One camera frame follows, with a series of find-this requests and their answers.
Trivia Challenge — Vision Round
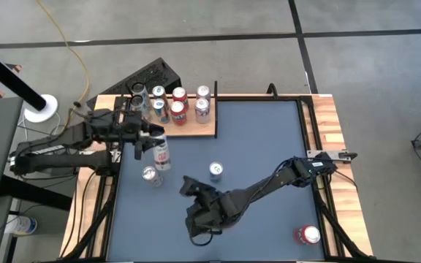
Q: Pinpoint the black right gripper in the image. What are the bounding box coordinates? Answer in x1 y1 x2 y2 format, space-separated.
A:
178 175 241 237

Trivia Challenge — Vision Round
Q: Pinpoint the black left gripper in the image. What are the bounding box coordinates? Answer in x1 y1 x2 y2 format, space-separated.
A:
117 110 166 161

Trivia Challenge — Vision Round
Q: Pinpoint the blue silver Red Bull can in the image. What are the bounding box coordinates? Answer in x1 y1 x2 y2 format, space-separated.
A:
208 161 224 183
152 97 171 124
151 85 168 103

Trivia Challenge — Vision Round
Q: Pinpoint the silver Diet Coke can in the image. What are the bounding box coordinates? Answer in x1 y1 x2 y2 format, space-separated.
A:
141 166 164 188
194 97 211 124
195 85 212 100

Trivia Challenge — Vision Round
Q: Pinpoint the red Fanta strawberry can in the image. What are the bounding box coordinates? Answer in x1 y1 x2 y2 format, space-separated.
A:
172 86 189 105
292 224 322 245
169 100 188 127

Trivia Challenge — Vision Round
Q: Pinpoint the black perforated metal box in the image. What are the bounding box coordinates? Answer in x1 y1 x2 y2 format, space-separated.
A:
86 57 184 110

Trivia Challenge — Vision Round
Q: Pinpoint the blue grey table mat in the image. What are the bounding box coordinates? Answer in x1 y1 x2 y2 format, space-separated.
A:
107 100 325 261

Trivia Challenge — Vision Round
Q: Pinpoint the black floor beam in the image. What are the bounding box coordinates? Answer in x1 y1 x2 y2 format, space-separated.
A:
0 175 73 212

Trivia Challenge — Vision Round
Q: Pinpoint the small black curved hook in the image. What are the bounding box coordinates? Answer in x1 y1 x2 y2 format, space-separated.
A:
266 83 280 100

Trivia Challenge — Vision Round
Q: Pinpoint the black pole with white base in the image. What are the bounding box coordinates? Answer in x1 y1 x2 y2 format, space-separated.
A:
0 42 58 124

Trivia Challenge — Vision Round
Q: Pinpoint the white bottle with blue label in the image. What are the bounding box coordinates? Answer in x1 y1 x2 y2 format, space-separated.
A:
4 215 39 236

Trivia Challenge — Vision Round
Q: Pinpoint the small grey connector box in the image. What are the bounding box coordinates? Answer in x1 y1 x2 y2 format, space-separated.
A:
306 148 358 163

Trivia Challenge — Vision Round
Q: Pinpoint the wooden shelf with black frame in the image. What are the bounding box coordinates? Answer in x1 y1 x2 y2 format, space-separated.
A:
124 80 219 140

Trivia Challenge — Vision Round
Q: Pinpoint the yellow cable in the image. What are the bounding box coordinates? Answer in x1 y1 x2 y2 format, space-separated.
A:
34 0 90 121

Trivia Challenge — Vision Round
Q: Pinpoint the black metal table frame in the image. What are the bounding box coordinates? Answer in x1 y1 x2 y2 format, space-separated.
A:
60 94 374 263

